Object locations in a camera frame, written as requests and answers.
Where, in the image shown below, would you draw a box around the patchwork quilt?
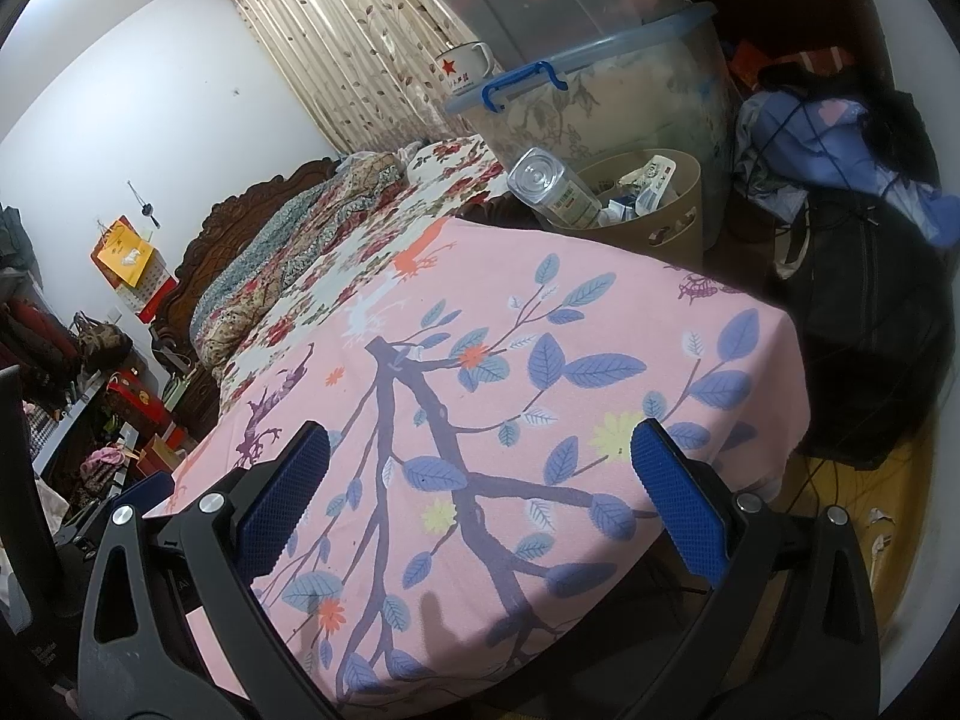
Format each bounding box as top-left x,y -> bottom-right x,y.
191,150 -> 410,368

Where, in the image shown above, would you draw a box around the black leather bag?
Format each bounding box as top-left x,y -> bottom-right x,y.
0,202 -> 37,275

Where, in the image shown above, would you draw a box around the white mug red star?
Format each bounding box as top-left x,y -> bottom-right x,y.
429,41 -> 496,87

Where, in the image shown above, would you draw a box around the dark red handbag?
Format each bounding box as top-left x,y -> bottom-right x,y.
0,298 -> 80,391

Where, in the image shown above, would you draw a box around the carved wooden headboard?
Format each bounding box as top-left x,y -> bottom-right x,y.
150,157 -> 338,428

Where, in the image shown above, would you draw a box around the leaf patterned curtain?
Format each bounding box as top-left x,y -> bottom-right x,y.
217,0 -> 488,158

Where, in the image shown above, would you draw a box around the metal storage shelf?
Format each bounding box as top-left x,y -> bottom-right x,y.
0,270 -> 151,541

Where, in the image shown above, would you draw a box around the clear bottle green label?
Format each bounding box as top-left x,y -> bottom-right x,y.
507,148 -> 605,230

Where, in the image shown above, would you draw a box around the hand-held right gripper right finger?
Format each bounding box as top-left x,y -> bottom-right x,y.
622,418 -> 882,720

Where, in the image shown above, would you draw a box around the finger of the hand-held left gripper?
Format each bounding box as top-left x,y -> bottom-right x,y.
64,472 -> 177,545

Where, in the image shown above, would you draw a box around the red yellow wall calendar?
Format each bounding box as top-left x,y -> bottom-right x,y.
90,216 -> 177,323

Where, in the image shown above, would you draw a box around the red striped cloth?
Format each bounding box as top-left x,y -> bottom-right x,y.
731,37 -> 856,91

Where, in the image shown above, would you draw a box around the red floral bed sheet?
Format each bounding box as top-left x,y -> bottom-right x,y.
217,135 -> 518,421

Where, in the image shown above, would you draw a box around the pink cloth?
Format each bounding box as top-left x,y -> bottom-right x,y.
79,446 -> 128,496

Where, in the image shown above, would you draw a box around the hanging keys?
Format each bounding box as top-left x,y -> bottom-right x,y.
126,180 -> 162,230

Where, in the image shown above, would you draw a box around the red gift box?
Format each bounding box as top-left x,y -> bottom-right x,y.
105,371 -> 172,428

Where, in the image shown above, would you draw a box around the white wrapper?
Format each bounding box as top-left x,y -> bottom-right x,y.
615,154 -> 680,203

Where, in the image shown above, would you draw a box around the clear storage box blue lid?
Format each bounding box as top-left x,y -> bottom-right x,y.
446,4 -> 740,248

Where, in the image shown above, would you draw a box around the brown handbag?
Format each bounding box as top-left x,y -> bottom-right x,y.
71,311 -> 134,376

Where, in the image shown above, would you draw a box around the brown paper bag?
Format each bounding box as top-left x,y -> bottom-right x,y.
135,424 -> 192,477

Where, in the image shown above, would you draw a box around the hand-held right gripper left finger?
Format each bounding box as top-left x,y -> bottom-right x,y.
77,420 -> 346,720

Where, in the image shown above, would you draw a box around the beige trash bin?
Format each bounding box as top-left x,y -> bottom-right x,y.
551,148 -> 704,271

